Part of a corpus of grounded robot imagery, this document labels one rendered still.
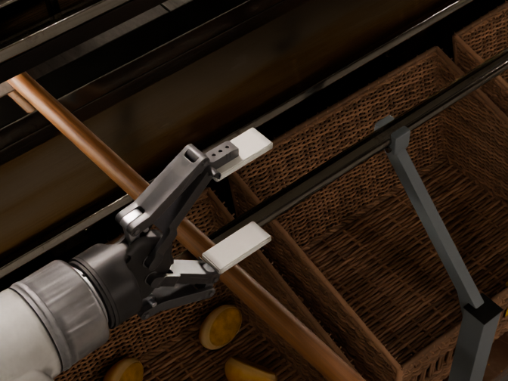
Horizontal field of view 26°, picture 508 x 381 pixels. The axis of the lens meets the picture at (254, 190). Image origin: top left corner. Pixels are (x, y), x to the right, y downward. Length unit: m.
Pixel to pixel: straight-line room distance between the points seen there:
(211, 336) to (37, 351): 1.08
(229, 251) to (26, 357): 0.27
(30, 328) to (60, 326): 0.03
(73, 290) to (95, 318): 0.03
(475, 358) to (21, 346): 0.96
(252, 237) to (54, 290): 0.25
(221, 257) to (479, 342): 0.69
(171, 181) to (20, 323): 0.18
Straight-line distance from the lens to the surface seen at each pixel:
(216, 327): 2.03
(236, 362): 1.98
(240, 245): 1.14
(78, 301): 0.98
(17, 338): 0.96
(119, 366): 1.98
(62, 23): 1.40
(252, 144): 1.04
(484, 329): 1.71
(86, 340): 0.99
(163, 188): 0.99
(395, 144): 1.62
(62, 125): 1.60
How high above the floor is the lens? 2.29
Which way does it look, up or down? 47 degrees down
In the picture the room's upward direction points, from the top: straight up
